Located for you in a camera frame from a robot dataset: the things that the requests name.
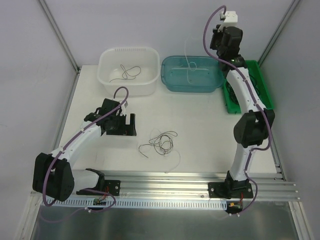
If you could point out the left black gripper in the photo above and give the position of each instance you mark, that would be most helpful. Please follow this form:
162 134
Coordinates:
122 127

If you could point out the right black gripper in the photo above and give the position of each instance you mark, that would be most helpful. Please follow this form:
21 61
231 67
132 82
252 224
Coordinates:
216 41

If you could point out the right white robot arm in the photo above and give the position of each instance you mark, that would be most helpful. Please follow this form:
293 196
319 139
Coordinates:
256 120

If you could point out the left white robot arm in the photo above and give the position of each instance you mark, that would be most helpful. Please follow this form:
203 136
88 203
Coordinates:
53 172

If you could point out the green plastic tray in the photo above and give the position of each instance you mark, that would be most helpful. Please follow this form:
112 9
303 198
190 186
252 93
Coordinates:
256 77

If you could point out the teal transparent plastic container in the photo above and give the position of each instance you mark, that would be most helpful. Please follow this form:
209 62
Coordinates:
191 74

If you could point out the white plastic tub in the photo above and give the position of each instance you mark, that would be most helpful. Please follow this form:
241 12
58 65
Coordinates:
136 68

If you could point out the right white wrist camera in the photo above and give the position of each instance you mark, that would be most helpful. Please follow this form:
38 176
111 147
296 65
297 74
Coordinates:
229 19

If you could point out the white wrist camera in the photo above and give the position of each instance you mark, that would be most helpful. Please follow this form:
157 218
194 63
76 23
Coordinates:
229 19
122 110

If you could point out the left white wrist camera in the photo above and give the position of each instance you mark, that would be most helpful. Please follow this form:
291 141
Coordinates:
122 110

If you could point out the aluminium mounting rail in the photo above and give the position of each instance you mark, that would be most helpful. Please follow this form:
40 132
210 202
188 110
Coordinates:
193 186

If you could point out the right aluminium frame post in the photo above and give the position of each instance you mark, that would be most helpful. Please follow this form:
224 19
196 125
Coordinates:
278 31

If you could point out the aluminium frame post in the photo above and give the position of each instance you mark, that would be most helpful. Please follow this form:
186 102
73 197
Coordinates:
278 31
59 35

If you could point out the white slotted cable duct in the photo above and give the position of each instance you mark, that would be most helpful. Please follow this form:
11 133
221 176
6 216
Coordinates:
131 203

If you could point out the left aluminium frame post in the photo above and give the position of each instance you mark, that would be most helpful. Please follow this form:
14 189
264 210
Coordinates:
59 35

